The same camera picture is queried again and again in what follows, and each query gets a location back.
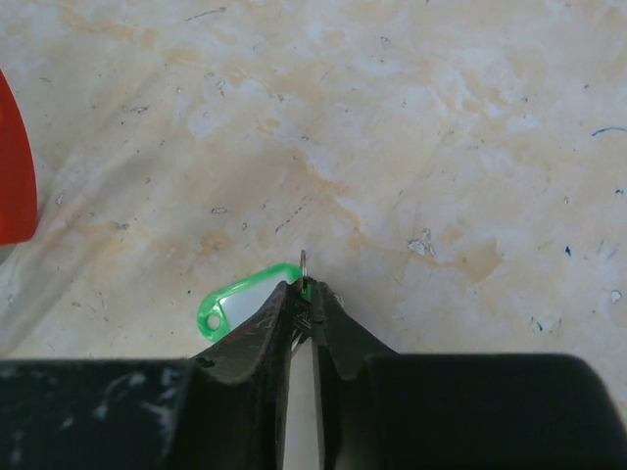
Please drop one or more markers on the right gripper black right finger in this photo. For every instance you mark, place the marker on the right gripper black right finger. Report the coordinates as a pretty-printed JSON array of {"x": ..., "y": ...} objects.
[{"x": 381, "y": 409}]

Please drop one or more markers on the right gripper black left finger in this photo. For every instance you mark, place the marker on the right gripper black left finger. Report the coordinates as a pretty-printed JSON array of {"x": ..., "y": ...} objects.
[{"x": 223, "y": 408}]

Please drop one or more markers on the green tag with key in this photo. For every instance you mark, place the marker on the green tag with key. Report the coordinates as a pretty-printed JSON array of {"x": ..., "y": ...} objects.
[{"x": 224, "y": 315}]

